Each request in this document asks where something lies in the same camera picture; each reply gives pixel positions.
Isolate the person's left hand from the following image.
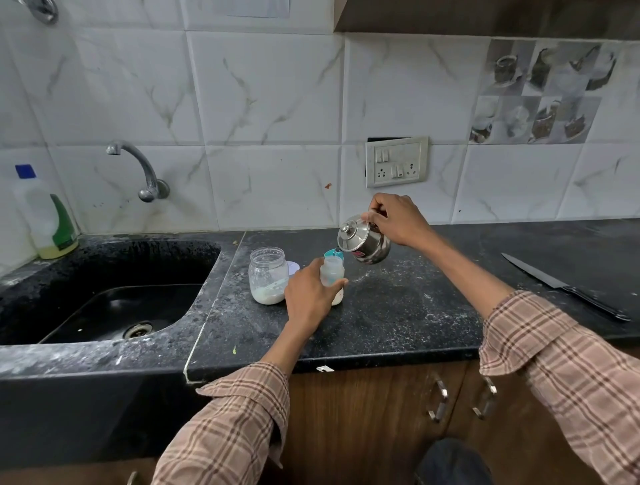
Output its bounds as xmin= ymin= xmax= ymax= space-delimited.
xmin=283 ymin=257 xmax=349 ymax=328

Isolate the person's right hand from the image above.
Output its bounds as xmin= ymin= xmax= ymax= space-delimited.
xmin=367 ymin=192 xmax=442 ymax=250

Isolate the clear baby bottle teal rim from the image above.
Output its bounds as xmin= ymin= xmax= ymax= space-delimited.
xmin=319 ymin=249 xmax=347 ymax=307

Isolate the small steel kettle with lid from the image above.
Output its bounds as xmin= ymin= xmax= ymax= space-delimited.
xmin=337 ymin=213 xmax=393 ymax=265

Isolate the person's left forearm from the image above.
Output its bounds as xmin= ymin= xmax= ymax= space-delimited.
xmin=150 ymin=320 xmax=332 ymax=485

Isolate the person's right forearm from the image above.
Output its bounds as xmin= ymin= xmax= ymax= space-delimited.
xmin=419 ymin=234 xmax=640 ymax=485

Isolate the clear jar with white powder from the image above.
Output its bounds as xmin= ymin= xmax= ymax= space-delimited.
xmin=248 ymin=246 xmax=290 ymax=306

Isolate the brown wooden cabinet door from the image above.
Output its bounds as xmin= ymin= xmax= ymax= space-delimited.
xmin=272 ymin=360 xmax=470 ymax=485
xmin=0 ymin=456 xmax=168 ymax=485
xmin=445 ymin=345 xmax=640 ymax=485

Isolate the steel sink drain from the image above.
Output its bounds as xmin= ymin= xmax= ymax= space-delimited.
xmin=123 ymin=321 xmax=155 ymax=341

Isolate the person's knee in dark trousers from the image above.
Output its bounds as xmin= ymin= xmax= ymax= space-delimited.
xmin=413 ymin=438 xmax=496 ymax=485

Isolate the brown overhead cabinet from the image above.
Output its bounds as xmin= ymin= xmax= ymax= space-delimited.
xmin=333 ymin=0 xmax=640 ymax=42

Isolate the black granite sink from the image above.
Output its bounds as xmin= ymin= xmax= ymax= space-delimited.
xmin=0 ymin=239 xmax=222 ymax=347

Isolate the dish soap bottle blue cap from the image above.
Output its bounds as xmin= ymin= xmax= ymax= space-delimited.
xmin=13 ymin=164 xmax=80 ymax=260

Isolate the steel tap fitting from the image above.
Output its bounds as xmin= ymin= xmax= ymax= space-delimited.
xmin=17 ymin=0 xmax=60 ymax=26

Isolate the white wall switchboard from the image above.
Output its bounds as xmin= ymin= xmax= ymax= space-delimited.
xmin=364 ymin=136 xmax=430 ymax=189

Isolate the black handled kitchen knife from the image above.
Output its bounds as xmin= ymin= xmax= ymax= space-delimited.
xmin=501 ymin=252 xmax=633 ymax=323

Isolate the curved steel wall tap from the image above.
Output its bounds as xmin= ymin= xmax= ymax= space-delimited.
xmin=105 ymin=140 xmax=171 ymax=204

